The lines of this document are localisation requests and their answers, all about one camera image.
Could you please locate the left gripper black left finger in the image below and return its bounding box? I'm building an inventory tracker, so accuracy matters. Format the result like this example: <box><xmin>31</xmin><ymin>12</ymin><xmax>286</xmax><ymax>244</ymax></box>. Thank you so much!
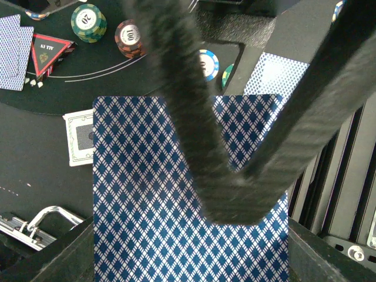
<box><xmin>1</xmin><ymin>217</ymin><xmax>94</xmax><ymax>281</ymax></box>

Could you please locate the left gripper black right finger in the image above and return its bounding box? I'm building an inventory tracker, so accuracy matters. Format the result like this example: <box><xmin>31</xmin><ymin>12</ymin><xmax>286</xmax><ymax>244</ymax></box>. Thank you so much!
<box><xmin>288</xmin><ymin>219</ymin><xmax>375</xmax><ymax>281</ymax></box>

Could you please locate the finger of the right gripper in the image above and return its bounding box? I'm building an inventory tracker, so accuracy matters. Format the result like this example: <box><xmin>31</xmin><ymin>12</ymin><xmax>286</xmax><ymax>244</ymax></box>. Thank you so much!
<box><xmin>237</xmin><ymin>1</ymin><xmax>375</xmax><ymax>223</ymax></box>

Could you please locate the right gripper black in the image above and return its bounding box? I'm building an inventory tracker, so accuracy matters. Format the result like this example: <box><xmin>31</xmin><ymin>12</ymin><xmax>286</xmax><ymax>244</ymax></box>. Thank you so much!
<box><xmin>123</xmin><ymin>1</ymin><xmax>294</xmax><ymax>225</ymax></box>

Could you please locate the red chip mat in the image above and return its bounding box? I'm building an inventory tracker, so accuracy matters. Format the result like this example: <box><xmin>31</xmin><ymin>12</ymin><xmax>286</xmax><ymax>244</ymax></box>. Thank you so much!
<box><xmin>115</xmin><ymin>19</ymin><xmax>146</xmax><ymax>59</ymax></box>

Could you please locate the dealt blue card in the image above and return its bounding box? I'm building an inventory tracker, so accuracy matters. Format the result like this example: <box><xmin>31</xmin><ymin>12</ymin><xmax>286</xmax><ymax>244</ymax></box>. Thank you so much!
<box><xmin>244</xmin><ymin>52</ymin><xmax>309</xmax><ymax>100</ymax></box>
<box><xmin>1</xmin><ymin>14</ymin><xmax>21</xmax><ymax>78</ymax></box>

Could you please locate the blue poker chip stack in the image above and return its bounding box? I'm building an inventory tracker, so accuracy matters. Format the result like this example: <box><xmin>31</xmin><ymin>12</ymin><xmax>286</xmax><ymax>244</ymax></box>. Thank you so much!
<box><xmin>331</xmin><ymin>0</ymin><xmax>346</xmax><ymax>23</ymax></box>

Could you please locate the green poker chip stack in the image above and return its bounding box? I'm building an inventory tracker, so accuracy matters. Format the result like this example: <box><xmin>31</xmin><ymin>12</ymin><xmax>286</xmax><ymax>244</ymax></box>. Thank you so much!
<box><xmin>221</xmin><ymin>64</ymin><xmax>234</xmax><ymax>89</ymax></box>

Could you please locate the blue playing card deck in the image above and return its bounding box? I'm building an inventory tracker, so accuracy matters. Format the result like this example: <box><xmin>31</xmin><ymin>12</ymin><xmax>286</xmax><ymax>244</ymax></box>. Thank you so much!
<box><xmin>93</xmin><ymin>97</ymin><xmax>288</xmax><ymax>281</ymax></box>

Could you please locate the red triangular dealer button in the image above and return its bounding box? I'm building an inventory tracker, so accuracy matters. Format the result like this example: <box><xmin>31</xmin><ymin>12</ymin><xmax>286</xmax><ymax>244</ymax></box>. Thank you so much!
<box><xmin>31</xmin><ymin>33</ymin><xmax>77</xmax><ymax>82</ymax></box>

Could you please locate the blue chip number ten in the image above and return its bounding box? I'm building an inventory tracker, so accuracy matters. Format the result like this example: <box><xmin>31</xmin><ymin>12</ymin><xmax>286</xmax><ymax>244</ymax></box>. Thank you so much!
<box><xmin>25</xmin><ymin>9</ymin><xmax>50</xmax><ymax>21</ymax></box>

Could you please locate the aluminium poker chip case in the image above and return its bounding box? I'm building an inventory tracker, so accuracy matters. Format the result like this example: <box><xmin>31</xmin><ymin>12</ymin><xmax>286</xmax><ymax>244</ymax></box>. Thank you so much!
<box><xmin>1</xmin><ymin>206</ymin><xmax>84</xmax><ymax>251</ymax></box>

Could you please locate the round black poker mat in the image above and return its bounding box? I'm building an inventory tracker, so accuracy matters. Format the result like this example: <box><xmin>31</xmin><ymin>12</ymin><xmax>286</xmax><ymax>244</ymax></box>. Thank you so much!
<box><xmin>1</xmin><ymin>1</ymin><xmax>162</xmax><ymax>115</ymax></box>

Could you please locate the white card box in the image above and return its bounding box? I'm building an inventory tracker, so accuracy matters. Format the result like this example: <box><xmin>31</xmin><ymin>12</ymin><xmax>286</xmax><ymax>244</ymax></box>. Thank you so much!
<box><xmin>63</xmin><ymin>109</ymin><xmax>93</xmax><ymax>167</ymax></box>

